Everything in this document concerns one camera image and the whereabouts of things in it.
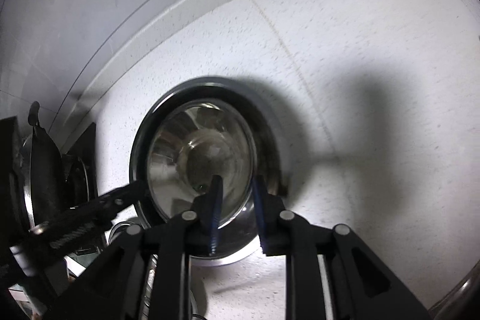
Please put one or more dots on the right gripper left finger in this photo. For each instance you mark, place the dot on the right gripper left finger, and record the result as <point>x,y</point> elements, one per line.
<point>190,233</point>

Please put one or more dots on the small steel bowl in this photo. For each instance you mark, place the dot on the small steel bowl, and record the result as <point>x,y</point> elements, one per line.
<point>210,153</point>

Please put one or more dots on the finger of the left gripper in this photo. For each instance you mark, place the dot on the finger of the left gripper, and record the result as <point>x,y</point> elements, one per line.
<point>116,198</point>

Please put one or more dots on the black gas hob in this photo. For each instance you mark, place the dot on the black gas hob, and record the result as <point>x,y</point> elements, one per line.
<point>80,183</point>

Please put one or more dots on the wok with steel lid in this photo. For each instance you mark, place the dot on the wok with steel lid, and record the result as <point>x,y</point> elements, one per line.
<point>43,173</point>

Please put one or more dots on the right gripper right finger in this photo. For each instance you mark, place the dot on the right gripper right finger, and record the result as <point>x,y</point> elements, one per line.
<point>285,233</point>

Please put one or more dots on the large steel bowl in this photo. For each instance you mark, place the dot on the large steel bowl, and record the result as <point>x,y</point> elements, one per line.
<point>172,134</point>

